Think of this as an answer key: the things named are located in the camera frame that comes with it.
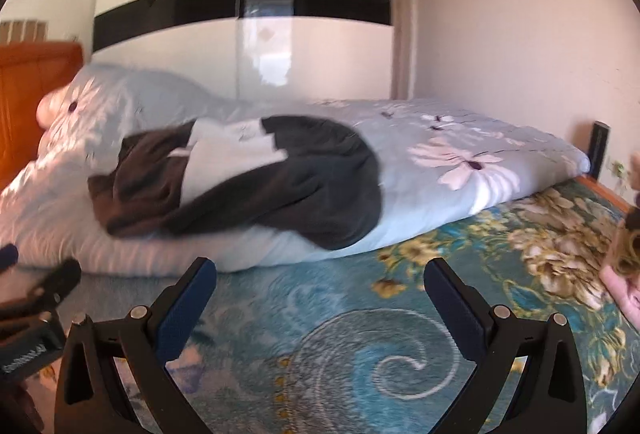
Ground pink pillow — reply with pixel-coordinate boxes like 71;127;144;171
37;86;72;131

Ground black speaker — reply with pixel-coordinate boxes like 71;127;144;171
590;121;612;177

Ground beige ribbed radiator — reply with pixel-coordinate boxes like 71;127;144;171
0;18;49;43

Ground light blue floral duvet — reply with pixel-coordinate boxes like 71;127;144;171
0;62;591;275

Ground wooden headboard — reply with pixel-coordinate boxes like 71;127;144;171
0;41;85;189

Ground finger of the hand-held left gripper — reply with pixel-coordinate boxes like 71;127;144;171
0;258;83;331
0;243;20;272

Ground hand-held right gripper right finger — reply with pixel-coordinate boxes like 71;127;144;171
423;257;587;434

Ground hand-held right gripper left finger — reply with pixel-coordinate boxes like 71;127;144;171
54;257;217;434

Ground black and white jacket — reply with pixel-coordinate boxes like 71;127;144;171
87;115;383;251

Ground teal floral bed sheet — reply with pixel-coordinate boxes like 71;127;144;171
20;176;640;434

